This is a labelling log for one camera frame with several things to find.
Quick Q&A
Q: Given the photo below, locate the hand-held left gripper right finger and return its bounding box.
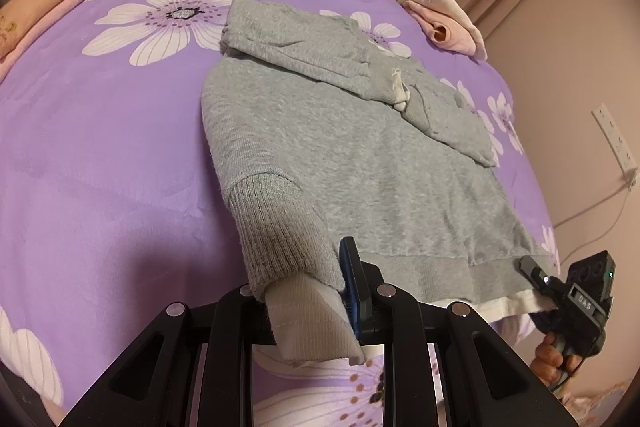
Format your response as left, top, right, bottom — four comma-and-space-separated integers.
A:
339, 236, 571, 427

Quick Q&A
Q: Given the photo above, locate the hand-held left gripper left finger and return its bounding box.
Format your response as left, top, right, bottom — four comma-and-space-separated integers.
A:
59, 284, 275, 427

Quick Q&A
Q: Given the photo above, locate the grey printed sweatshirt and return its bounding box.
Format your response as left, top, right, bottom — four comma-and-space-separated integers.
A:
201, 0, 563, 365

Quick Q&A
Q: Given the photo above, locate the person's right hand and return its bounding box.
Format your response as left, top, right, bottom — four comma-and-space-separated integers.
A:
530, 331, 584, 391

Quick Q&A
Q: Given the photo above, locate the purple floral blanket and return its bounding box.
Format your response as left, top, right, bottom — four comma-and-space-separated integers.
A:
0, 0, 561, 427

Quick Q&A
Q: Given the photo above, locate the pink rolled garment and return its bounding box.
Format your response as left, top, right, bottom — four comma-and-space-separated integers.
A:
417, 4, 478, 56

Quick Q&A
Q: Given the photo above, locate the cream folded garment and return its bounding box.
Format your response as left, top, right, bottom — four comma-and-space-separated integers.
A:
394, 0, 489, 60

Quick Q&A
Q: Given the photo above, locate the light pink folded garment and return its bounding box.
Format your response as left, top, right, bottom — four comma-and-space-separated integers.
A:
0, 0, 109, 84

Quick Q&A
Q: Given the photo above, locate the orange patterned folded garment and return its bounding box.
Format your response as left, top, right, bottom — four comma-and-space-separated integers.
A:
0, 0, 104, 58

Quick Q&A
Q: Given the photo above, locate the white power cable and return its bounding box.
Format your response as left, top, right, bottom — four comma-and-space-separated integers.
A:
552, 174, 639, 231

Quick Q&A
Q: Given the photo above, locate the white wall socket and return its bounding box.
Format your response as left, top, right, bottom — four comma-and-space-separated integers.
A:
591, 103, 640, 184

